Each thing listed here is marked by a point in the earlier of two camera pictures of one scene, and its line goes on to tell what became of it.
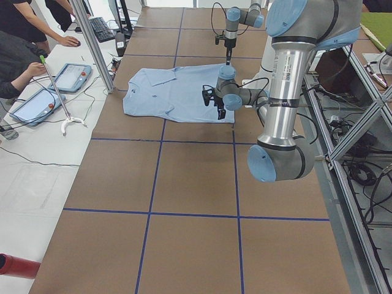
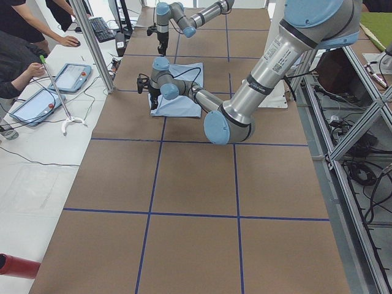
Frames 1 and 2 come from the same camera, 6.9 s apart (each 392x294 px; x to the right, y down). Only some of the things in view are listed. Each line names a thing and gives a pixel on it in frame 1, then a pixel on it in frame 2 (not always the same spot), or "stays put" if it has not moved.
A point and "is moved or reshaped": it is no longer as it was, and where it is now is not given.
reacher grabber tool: (42, 59) stays put
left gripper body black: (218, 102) -> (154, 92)
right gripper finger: (229, 52) -> (162, 49)
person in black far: (18, 18) stays put
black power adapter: (120, 44) stays put
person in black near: (17, 55) stays put
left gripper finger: (222, 112) -> (154, 103)
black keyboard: (101, 31) stays put
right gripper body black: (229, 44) -> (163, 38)
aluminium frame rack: (351, 111) stays put
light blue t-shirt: (176, 92) is moved or reshaped
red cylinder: (13, 266) stays put
